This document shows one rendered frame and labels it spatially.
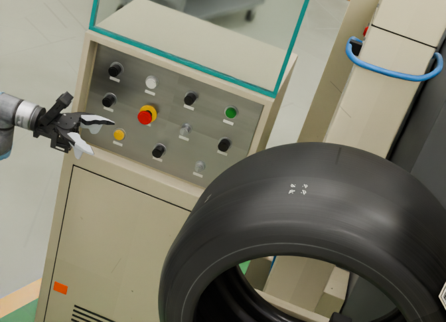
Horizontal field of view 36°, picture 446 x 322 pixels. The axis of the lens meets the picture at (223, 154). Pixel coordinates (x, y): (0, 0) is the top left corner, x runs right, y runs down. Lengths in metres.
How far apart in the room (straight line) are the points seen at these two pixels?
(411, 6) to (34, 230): 2.23
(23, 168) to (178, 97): 1.72
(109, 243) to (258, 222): 1.14
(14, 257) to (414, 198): 2.10
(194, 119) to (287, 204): 0.88
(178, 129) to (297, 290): 0.61
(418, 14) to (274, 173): 0.41
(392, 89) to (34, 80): 3.21
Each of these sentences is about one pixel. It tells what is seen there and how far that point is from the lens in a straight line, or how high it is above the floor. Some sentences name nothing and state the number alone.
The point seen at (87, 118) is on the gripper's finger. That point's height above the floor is 1.07.
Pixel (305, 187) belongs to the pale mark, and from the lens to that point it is 1.16.
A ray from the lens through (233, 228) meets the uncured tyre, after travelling 1.17.
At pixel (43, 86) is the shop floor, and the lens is 4.32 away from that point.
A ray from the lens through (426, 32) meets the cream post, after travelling 1.37.
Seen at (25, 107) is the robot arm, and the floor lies 1.08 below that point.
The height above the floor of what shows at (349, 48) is 1.59.
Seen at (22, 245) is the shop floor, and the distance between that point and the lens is 3.11.
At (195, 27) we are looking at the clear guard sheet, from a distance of 1.86.
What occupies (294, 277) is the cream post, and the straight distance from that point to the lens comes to 1.66.
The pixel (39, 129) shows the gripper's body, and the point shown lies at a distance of 1.95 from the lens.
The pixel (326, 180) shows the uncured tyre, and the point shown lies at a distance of 1.18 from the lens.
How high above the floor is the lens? 2.04
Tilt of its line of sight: 30 degrees down
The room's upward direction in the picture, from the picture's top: 18 degrees clockwise
